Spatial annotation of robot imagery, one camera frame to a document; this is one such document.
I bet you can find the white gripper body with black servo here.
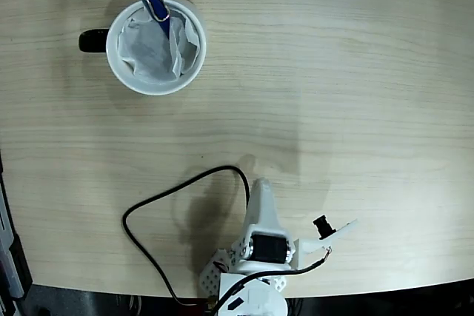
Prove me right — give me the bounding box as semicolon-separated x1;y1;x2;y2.
231;232;297;275

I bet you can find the blue pen with silver clip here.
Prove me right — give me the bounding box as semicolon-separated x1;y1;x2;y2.
135;0;172;41

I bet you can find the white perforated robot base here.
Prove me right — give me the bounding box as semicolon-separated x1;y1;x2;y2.
198;248;233;298

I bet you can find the crumpled white paper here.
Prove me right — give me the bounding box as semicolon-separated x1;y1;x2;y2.
117;8;199;85

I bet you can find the black camera on white mount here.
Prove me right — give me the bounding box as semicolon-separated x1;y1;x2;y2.
295;213;359;267

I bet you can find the black camera cable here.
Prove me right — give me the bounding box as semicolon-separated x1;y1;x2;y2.
121;165;333;315

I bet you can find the white mug with black handle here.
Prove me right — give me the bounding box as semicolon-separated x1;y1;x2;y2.
78;0;207;96

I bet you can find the grey metal frame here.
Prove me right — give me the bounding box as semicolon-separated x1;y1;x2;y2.
0;149;34;316

